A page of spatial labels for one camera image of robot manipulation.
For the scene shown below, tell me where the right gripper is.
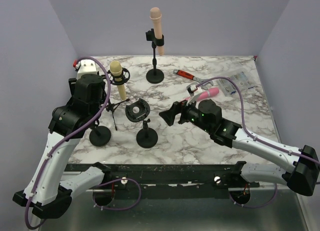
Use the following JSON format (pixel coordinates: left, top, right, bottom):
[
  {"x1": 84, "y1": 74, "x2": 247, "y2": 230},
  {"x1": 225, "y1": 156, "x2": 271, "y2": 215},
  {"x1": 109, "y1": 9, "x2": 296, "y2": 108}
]
[{"x1": 159, "y1": 94, "x2": 212, "y2": 133}]

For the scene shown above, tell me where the clear plastic parts box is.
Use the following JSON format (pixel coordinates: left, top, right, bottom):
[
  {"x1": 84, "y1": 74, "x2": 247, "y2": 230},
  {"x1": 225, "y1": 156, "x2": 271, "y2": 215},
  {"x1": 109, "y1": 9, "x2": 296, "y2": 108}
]
[{"x1": 216, "y1": 69, "x2": 256, "y2": 97}]

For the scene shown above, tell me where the tall black round-base stand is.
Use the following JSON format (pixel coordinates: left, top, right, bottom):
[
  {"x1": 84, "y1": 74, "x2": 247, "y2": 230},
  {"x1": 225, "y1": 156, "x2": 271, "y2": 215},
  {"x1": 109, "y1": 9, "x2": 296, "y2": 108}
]
[{"x1": 145, "y1": 28, "x2": 165, "y2": 84}]

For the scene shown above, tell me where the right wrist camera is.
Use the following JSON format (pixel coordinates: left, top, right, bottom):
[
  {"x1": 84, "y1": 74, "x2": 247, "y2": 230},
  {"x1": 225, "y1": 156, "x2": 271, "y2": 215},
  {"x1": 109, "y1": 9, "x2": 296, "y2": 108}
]
[{"x1": 186, "y1": 82, "x2": 206, "y2": 106}]

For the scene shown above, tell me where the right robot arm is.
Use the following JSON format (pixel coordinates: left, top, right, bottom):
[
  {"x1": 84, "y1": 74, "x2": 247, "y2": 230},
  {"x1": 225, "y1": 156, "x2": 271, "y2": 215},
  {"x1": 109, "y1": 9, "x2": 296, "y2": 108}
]
[{"x1": 159, "y1": 99, "x2": 320, "y2": 197}]

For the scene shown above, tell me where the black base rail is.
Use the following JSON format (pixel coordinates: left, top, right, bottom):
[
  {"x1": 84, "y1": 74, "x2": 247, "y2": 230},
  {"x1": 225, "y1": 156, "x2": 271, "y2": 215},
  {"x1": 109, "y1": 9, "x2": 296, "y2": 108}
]
[{"x1": 62, "y1": 162, "x2": 261, "y2": 199}]

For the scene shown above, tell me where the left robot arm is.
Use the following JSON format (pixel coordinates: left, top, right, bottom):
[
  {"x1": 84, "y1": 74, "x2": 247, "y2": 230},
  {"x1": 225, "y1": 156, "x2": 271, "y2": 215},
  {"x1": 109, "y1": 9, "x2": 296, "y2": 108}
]
[{"x1": 12, "y1": 74, "x2": 111, "y2": 220}]

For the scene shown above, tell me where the black shock-mount round-base stand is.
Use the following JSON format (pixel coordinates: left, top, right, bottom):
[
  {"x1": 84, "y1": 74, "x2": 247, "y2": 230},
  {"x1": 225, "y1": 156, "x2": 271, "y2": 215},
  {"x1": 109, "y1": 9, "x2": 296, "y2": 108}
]
[{"x1": 125, "y1": 98, "x2": 158, "y2": 149}]

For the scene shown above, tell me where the red handled adjustable wrench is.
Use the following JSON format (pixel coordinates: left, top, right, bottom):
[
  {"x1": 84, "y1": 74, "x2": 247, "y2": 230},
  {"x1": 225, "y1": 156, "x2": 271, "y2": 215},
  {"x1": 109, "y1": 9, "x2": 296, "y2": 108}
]
[{"x1": 173, "y1": 69, "x2": 214, "y2": 90}]

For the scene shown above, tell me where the peach microphone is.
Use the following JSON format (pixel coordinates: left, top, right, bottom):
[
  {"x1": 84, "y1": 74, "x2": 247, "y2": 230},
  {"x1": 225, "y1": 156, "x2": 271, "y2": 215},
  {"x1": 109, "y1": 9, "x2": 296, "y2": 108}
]
[{"x1": 150, "y1": 7, "x2": 165, "y2": 56}]

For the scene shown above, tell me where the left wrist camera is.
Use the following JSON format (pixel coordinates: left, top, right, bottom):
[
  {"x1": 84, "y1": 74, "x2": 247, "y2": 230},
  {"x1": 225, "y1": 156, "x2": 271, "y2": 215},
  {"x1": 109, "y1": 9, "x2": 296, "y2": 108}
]
[{"x1": 73, "y1": 59, "x2": 99, "y2": 80}]

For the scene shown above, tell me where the pink microphone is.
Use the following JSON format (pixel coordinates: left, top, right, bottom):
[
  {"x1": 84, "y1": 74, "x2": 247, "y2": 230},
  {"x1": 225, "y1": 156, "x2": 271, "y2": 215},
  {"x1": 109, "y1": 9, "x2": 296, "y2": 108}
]
[{"x1": 183, "y1": 87, "x2": 220, "y2": 102}]

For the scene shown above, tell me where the black clip round-base stand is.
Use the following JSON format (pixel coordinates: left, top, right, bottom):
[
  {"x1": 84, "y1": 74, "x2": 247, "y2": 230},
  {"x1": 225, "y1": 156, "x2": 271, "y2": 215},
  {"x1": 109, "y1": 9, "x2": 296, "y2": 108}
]
[{"x1": 89, "y1": 122, "x2": 112, "y2": 147}]

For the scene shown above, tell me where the beige microphone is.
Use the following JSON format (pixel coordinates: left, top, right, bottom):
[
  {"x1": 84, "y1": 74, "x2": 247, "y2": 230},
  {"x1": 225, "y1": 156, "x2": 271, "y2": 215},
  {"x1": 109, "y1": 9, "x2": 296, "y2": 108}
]
[{"x1": 109, "y1": 60, "x2": 127, "y2": 101}]

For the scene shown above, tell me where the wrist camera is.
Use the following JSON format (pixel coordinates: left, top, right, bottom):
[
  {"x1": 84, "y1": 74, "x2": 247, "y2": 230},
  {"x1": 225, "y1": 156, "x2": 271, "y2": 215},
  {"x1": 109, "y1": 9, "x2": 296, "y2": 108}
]
[
  {"x1": 186, "y1": 82, "x2": 206, "y2": 106},
  {"x1": 73, "y1": 59, "x2": 99, "y2": 80}
]

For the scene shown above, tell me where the black tripod shock-mount stand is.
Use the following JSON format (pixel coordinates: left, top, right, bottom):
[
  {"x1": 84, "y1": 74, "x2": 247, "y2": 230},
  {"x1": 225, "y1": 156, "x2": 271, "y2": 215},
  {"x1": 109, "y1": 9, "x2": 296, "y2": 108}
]
[{"x1": 99, "y1": 67, "x2": 131, "y2": 131}]

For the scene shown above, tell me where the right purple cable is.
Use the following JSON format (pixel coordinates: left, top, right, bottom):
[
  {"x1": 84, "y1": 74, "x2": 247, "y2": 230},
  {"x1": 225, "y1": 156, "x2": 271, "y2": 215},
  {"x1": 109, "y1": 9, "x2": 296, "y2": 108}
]
[{"x1": 194, "y1": 76, "x2": 320, "y2": 209}]

